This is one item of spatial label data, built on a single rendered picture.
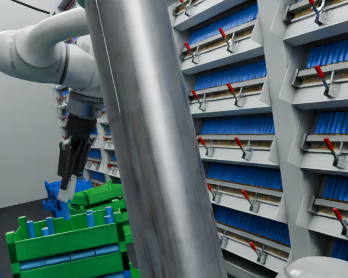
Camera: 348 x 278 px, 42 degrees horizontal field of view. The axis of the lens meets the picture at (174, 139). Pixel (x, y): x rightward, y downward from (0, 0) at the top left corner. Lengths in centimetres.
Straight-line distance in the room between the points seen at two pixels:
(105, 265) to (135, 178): 78
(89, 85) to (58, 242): 42
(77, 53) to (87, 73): 5
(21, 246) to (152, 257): 78
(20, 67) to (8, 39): 6
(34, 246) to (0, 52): 51
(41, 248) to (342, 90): 88
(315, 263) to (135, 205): 28
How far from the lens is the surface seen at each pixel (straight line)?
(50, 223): 140
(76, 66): 110
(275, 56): 141
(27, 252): 127
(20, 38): 106
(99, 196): 271
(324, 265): 66
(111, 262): 126
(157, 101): 50
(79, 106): 114
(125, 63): 52
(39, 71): 107
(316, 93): 131
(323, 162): 133
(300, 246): 150
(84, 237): 124
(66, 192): 123
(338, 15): 124
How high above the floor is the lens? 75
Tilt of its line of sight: 4 degrees down
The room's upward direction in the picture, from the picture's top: 9 degrees counter-clockwise
